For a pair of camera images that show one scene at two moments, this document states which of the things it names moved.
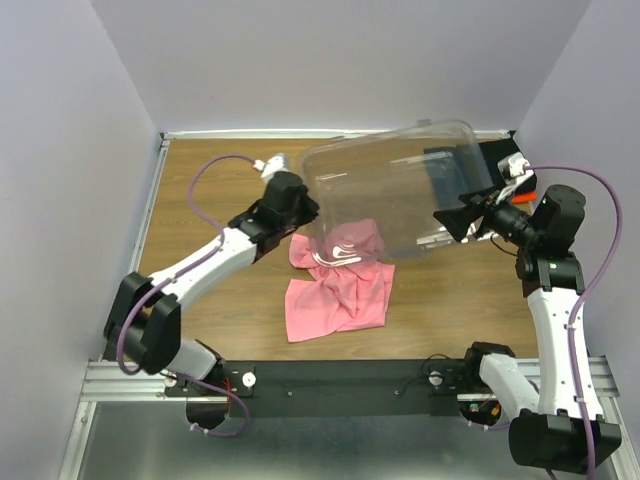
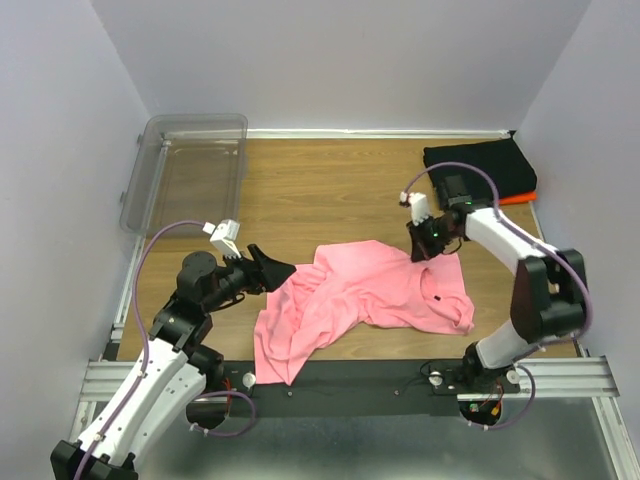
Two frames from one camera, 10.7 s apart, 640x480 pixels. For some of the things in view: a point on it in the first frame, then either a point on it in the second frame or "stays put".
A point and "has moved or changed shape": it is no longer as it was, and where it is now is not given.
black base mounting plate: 336,388 stays put
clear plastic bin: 374,197 to 187,167
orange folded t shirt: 524,197 stays put
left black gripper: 311,210 to 267,273
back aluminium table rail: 332,134 stays put
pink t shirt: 349,287 has moved or changed shape
